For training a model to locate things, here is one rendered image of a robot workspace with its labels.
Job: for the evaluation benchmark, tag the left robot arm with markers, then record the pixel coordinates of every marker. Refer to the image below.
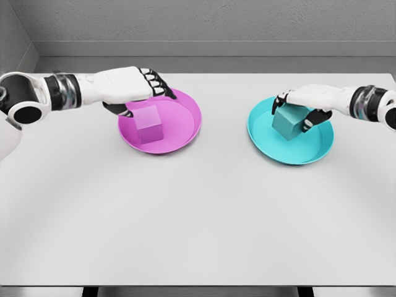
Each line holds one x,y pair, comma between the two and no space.
46,92

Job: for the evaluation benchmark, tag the teal block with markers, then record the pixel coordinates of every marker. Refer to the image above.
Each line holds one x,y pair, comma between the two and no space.
287,123

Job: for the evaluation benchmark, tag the cyan plate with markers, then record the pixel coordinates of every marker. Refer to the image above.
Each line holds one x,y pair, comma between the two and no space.
309,148

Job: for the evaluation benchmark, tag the pink block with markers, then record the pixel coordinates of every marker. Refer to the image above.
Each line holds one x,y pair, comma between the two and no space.
150,125

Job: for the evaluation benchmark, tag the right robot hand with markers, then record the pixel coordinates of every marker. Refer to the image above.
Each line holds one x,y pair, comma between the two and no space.
304,96

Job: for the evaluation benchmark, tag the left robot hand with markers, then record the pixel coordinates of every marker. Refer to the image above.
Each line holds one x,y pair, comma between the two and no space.
123,83

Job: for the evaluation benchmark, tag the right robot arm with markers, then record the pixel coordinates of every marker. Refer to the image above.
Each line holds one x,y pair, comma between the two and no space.
365,100

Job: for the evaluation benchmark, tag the pink plate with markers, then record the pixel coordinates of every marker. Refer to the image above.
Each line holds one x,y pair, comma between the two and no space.
179,123

